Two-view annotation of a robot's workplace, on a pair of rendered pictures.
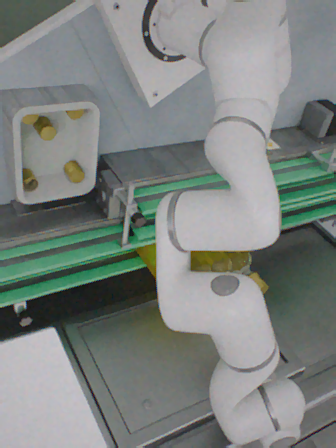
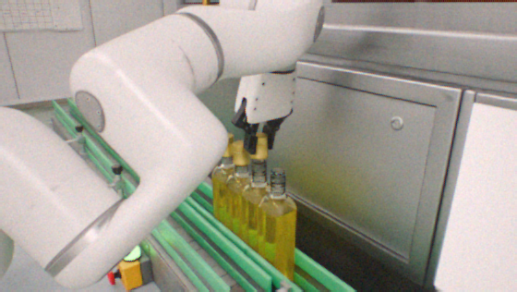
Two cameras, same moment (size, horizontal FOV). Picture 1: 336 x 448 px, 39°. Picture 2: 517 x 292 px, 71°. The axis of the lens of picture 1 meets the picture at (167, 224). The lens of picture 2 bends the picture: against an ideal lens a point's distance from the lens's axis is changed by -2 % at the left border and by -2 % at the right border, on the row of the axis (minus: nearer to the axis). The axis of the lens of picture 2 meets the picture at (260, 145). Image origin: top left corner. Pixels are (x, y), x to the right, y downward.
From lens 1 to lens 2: 0.43 m
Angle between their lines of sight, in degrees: 23
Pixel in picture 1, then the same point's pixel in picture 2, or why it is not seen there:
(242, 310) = (90, 60)
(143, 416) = (410, 115)
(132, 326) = (357, 210)
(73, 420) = (488, 170)
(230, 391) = (250, 25)
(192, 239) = (74, 200)
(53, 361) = (462, 252)
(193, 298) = (136, 130)
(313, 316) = (233, 94)
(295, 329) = not seen: hidden behind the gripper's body
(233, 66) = not seen: outside the picture
